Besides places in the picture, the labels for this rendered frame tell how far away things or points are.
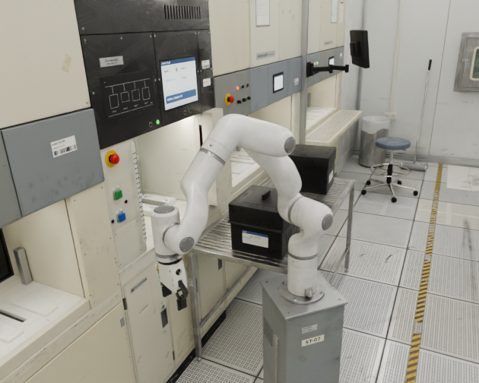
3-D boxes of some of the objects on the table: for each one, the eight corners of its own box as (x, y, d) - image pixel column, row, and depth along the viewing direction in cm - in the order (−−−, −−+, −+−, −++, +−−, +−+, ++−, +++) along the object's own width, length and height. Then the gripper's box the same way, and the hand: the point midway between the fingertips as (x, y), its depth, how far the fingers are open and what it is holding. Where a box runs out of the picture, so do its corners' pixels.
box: (327, 195, 274) (328, 158, 265) (284, 190, 285) (285, 154, 276) (334, 181, 299) (337, 147, 290) (296, 176, 309) (296, 144, 300)
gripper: (144, 248, 132) (151, 294, 139) (173, 270, 119) (179, 320, 126) (166, 240, 136) (170, 285, 143) (195, 261, 124) (199, 309, 130)
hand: (174, 299), depth 134 cm, fingers open, 8 cm apart
